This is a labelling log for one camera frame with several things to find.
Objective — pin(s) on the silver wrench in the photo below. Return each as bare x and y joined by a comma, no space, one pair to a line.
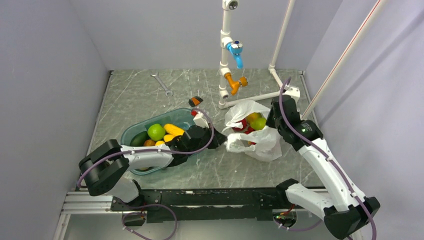
167,91

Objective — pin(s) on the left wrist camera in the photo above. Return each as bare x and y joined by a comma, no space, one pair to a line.
200,119

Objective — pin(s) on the small orange black brush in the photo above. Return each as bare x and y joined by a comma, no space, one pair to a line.
195,101

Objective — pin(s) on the green fake fruit in bag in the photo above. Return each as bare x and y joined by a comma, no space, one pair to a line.
258,124

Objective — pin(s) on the yellow fake mango upper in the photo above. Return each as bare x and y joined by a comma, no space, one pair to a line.
173,130

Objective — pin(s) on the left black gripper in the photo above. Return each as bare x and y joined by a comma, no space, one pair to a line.
218,139

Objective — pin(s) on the teal plastic tub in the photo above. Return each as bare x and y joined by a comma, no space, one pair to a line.
179,119

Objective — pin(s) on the white plastic bag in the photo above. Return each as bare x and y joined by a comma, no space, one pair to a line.
262,145

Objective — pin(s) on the small orange fake fruit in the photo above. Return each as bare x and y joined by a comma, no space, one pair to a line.
149,143

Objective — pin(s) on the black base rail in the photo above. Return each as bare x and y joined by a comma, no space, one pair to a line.
161,205

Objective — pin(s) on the yellow fake mango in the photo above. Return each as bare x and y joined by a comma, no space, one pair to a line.
168,138
160,142
173,130

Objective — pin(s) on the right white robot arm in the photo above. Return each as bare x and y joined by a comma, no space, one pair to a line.
347,209

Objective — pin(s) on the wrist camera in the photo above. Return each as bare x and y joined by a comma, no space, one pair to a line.
293,92
200,119

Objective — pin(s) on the blue tap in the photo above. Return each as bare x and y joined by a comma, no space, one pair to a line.
235,48

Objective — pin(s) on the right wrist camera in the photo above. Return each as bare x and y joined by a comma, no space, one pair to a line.
293,92

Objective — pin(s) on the yellow fake mango middle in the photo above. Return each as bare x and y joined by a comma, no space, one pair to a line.
168,138

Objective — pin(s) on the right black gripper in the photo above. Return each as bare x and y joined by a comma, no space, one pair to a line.
269,121

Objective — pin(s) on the green fake lime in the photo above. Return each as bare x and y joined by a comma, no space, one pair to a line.
156,132

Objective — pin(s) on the yellow fake mango lower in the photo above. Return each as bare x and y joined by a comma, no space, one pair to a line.
160,142

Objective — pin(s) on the orange fake fruit in bag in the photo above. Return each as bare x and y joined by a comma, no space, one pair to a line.
253,116

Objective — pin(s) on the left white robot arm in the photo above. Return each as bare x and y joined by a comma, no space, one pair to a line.
103,169

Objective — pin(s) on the orange tap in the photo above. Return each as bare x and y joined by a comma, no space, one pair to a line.
235,85

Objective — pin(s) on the dark green fake avocado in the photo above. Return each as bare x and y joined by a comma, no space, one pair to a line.
139,139

